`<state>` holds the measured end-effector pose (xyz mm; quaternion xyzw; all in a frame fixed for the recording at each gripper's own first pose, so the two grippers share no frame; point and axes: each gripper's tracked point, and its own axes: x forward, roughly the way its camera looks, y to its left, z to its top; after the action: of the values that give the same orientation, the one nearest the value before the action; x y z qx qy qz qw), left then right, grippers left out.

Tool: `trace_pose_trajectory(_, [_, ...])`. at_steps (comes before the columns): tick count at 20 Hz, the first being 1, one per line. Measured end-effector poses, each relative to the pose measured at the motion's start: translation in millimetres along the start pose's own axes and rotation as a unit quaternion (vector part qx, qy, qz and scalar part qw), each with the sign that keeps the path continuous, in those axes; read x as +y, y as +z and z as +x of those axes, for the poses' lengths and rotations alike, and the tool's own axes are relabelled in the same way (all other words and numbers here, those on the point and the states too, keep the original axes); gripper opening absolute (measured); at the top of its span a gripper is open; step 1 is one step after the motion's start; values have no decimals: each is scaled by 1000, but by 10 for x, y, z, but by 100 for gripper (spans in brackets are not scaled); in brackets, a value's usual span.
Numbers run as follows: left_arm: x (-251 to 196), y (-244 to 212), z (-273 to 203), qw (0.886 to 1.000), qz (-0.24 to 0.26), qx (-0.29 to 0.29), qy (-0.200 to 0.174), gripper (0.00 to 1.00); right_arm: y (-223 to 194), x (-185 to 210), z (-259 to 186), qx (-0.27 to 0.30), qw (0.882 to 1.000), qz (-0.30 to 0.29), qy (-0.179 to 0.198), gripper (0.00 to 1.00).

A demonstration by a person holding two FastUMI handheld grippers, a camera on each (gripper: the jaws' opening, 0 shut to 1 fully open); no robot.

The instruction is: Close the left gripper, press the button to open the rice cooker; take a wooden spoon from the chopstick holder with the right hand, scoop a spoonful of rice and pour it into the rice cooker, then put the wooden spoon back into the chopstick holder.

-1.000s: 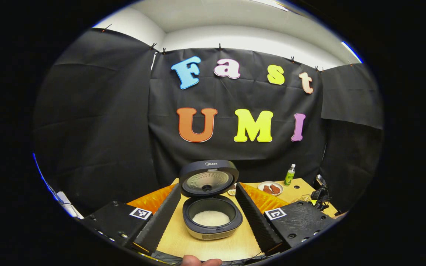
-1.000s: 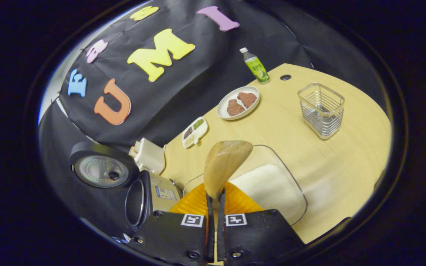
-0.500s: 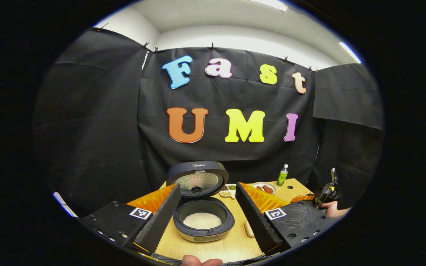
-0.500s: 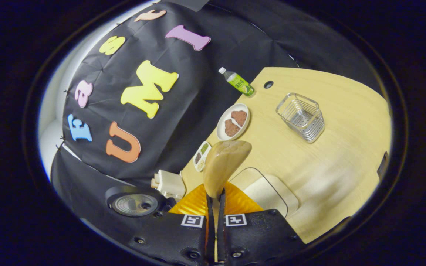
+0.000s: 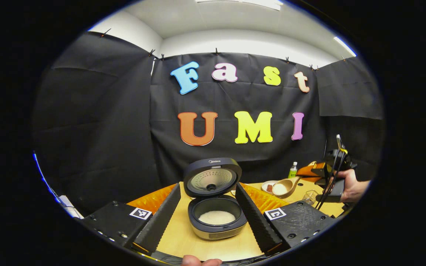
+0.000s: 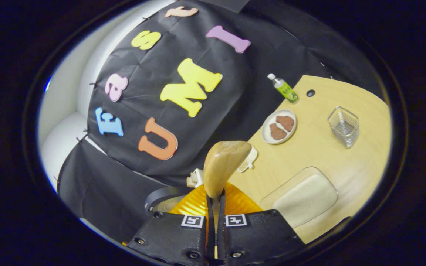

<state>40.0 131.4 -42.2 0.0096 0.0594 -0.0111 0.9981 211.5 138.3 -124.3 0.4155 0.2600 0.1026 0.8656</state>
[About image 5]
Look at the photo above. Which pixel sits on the green label drink bottle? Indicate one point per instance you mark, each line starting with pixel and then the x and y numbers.
pixel 293 171

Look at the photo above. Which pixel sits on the black backdrop cloth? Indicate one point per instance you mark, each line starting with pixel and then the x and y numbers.
pixel 124 129

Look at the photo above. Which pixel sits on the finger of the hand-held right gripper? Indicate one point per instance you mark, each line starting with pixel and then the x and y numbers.
pixel 309 170

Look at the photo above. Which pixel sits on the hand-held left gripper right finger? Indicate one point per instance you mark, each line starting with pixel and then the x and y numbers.
pixel 254 221

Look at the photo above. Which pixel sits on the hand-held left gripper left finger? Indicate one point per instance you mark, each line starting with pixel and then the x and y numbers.
pixel 163 218

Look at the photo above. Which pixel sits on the large ceiling light panel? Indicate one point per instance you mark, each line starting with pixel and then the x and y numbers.
pixel 250 3

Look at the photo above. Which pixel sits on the wooden spoon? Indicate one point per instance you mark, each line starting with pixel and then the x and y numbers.
pixel 285 188

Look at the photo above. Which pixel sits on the dark grey rice cooker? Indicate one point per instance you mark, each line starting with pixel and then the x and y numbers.
pixel 216 227

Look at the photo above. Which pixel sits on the white round plate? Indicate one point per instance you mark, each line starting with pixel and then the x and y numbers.
pixel 264 186

